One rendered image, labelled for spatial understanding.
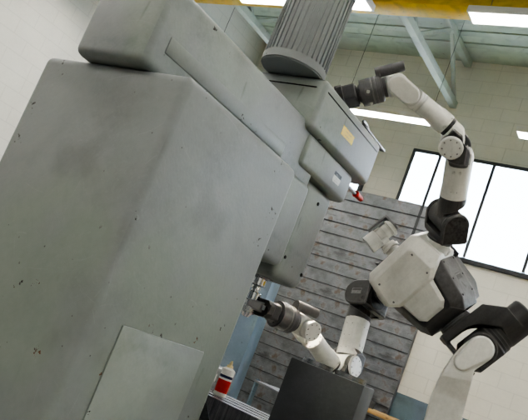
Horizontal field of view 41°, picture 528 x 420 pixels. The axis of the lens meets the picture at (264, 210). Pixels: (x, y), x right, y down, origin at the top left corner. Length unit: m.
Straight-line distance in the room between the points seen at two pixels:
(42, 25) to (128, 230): 8.29
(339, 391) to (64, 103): 1.01
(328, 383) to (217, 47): 0.92
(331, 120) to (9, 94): 7.52
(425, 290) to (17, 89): 7.61
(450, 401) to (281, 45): 1.26
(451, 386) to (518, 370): 7.16
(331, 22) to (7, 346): 1.26
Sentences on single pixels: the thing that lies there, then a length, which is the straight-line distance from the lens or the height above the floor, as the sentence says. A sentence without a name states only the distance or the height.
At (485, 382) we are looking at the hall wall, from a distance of 9.63.
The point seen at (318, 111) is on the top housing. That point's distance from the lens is 2.05.
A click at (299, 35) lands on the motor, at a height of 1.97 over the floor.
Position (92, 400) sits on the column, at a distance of 1.46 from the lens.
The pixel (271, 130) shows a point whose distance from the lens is 1.90.
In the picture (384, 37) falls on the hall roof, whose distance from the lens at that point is 11.40.
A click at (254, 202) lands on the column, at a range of 1.68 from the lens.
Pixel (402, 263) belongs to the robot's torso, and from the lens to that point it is 2.43.
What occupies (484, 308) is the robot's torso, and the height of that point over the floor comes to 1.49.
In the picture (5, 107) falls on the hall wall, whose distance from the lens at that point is 9.37.
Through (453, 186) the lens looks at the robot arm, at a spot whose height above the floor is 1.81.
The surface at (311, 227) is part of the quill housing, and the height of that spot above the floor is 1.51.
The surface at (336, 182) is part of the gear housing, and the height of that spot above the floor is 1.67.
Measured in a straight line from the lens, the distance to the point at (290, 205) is 2.02.
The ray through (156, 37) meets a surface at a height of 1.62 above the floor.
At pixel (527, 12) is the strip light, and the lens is 6.20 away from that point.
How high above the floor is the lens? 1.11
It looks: 10 degrees up
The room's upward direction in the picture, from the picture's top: 22 degrees clockwise
